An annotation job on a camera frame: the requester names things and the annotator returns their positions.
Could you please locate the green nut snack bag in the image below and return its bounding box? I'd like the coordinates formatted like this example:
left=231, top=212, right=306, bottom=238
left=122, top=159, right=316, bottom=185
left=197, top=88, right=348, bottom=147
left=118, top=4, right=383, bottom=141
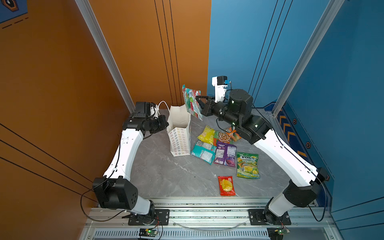
left=214, top=131, right=233, bottom=146

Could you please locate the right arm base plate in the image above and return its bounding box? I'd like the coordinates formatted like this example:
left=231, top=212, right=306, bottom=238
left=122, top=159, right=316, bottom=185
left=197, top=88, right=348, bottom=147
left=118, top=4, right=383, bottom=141
left=248, top=209, right=292, bottom=226

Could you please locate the green yellow Fox's candy bag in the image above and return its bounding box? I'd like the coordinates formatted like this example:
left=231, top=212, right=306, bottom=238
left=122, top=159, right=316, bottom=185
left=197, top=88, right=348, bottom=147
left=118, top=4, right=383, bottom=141
left=237, top=152, right=260, bottom=179

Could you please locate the yellow snack bag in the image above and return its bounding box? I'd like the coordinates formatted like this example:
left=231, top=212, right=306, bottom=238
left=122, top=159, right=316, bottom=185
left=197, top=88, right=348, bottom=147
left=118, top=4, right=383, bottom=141
left=198, top=126, right=216, bottom=145

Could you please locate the left circuit board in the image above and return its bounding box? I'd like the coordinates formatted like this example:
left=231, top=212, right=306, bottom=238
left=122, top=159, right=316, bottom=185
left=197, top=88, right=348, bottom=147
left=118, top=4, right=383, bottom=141
left=138, top=229, right=160, bottom=240

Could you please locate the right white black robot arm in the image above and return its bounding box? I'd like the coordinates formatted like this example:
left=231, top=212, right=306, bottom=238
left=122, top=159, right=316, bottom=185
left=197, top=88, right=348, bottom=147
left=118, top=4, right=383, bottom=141
left=196, top=89, right=329, bottom=225

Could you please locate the teal snack bag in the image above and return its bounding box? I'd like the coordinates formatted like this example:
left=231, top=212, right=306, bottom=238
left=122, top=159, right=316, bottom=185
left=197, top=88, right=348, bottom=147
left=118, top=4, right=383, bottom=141
left=191, top=140, right=217, bottom=165

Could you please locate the orange snack bag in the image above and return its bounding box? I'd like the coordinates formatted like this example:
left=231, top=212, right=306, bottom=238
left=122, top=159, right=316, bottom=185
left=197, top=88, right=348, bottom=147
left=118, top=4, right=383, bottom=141
left=226, top=127, right=241, bottom=142

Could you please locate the aluminium rail frame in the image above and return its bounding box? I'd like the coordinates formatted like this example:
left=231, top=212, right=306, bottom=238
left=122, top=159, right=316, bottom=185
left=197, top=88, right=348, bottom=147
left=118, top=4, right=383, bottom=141
left=80, top=197, right=342, bottom=240

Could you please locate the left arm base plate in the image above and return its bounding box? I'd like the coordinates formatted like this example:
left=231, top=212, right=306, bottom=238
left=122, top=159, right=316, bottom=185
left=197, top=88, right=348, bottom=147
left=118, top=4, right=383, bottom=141
left=128, top=209, right=170, bottom=226

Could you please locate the white patterned paper bag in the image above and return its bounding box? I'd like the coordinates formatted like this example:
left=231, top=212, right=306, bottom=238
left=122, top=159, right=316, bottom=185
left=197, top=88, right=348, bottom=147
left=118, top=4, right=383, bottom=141
left=156, top=101, right=192, bottom=157

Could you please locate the green red Fox's candy bag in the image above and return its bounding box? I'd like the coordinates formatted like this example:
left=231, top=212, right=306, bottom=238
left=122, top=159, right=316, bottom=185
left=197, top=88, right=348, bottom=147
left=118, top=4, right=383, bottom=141
left=182, top=85, right=203, bottom=121

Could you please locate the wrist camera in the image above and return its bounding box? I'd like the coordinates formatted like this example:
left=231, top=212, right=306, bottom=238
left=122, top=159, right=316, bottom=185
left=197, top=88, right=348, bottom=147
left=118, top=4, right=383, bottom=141
left=133, top=102, right=158, bottom=119
left=212, top=76, right=232, bottom=103

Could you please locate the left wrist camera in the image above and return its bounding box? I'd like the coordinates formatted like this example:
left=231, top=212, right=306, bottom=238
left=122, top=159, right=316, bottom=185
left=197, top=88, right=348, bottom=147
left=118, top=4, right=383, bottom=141
left=133, top=102, right=158, bottom=119

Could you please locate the circuit board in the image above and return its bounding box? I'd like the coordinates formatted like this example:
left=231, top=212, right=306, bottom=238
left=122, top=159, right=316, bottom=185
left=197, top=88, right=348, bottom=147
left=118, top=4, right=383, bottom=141
left=138, top=229, right=160, bottom=240
left=267, top=229, right=291, bottom=240

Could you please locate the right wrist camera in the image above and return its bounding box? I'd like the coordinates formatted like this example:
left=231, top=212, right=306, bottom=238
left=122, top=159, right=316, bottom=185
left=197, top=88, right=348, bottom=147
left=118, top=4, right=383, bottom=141
left=212, top=76, right=232, bottom=103

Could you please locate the purple Savoria snack bag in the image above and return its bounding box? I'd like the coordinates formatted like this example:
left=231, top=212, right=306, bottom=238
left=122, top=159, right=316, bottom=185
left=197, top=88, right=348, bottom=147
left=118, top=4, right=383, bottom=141
left=214, top=141, right=237, bottom=167

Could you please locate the red yellow snack packet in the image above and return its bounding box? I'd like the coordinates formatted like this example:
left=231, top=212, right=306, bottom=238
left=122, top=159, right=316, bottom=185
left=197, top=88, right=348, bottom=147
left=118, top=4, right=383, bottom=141
left=218, top=176, right=236, bottom=197

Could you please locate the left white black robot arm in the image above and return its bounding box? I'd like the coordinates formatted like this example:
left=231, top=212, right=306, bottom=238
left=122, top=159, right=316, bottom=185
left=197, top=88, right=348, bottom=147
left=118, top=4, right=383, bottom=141
left=92, top=115, right=169, bottom=225

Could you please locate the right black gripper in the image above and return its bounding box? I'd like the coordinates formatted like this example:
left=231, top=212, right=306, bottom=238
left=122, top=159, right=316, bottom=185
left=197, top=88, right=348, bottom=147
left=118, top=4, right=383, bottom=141
left=196, top=95, right=244, bottom=130

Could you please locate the right circuit board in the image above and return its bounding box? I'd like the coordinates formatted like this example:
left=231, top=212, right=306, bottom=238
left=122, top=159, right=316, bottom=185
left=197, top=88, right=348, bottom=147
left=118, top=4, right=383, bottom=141
left=267, top=229, right=291, bottom=240

